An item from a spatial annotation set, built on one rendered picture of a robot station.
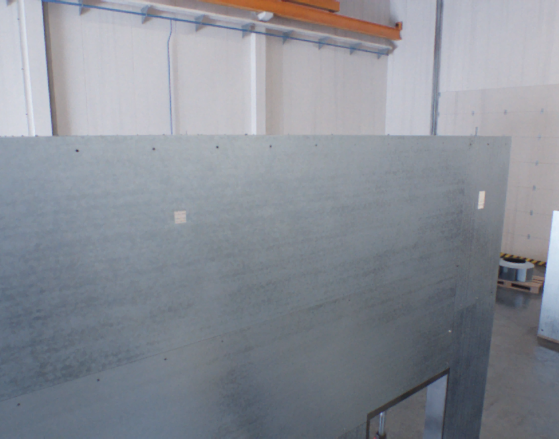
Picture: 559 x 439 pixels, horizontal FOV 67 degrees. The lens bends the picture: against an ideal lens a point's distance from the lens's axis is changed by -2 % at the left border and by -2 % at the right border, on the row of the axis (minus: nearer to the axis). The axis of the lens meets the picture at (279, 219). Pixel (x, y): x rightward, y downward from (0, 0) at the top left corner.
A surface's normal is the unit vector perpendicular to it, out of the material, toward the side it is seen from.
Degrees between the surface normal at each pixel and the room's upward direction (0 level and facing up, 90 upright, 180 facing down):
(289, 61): 90
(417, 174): 90
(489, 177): 90
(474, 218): 90
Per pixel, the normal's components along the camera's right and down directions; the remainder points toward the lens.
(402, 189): 0.60, 0.15
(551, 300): -0.80, 0.11
